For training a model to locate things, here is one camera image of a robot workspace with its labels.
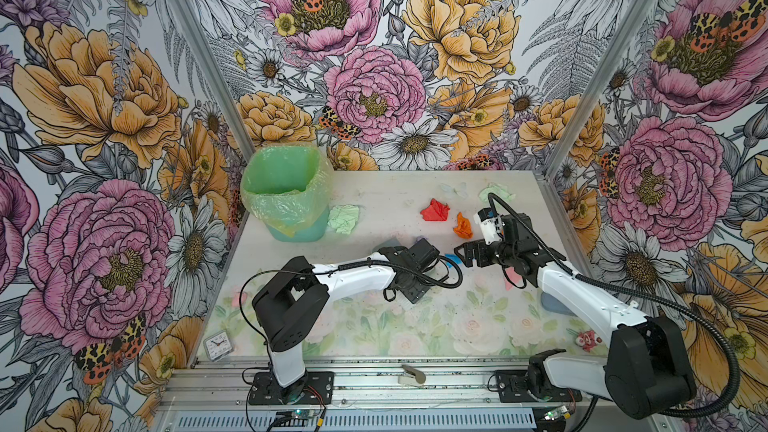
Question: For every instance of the small pink toy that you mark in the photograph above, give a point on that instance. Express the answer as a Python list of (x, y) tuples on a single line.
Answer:
[(588, 340)]

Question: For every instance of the beige clip on rail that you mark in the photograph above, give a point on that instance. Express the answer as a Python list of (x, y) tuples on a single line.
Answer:
[(411, 376)]

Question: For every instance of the light green paper scrap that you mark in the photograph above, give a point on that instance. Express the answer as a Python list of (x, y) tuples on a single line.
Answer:
[(498, 190), (343, 218)]

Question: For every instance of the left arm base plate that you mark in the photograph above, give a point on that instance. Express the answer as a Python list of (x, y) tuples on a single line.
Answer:
[(314, 388)]

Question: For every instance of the aluminium rail frame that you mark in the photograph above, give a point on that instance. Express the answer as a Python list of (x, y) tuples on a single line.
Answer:
[(368, 397)]

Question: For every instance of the green bin with bag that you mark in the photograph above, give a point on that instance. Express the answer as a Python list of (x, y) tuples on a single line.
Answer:
[(289, 188)]

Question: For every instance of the red paper scrap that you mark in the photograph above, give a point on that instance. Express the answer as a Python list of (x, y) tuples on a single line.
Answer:
[(436, 211)]

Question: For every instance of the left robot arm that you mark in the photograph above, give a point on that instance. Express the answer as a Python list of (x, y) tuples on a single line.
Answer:
[(291, 302)]

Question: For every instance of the blue-grey oval case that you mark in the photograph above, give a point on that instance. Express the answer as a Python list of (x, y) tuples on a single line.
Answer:
[(553, 305)]

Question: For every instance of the light green paper scrap left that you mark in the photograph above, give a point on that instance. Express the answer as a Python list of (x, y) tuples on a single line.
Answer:
[(343, 218)]

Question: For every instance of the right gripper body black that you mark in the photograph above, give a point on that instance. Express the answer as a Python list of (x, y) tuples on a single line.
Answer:
[(487, 255)]

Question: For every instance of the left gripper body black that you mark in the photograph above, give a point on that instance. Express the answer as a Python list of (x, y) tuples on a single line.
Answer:
[(413, 290)]

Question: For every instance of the pink paper scrap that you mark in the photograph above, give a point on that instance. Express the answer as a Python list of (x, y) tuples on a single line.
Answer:
[(512, 279)]

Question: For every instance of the blue paper scrap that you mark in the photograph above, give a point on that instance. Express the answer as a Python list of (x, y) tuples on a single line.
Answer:
[(455, 259)]

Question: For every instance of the grey-blue dustpan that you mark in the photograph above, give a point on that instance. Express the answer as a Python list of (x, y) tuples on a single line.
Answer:
[(389, 243)]

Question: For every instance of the light green paper scrap right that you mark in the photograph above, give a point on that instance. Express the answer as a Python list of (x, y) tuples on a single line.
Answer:
[(498, 190)]

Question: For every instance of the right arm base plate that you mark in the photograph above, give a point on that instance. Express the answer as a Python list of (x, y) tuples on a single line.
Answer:
[(518, 386)]

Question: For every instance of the orange paper scrap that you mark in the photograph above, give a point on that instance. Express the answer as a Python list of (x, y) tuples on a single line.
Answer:
[(464, 227)]

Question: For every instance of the small clock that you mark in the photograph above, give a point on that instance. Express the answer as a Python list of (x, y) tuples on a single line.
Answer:
[(218, 345)]

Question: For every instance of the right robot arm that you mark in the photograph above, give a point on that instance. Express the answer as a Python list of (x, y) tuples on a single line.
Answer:
[(646, 370)]

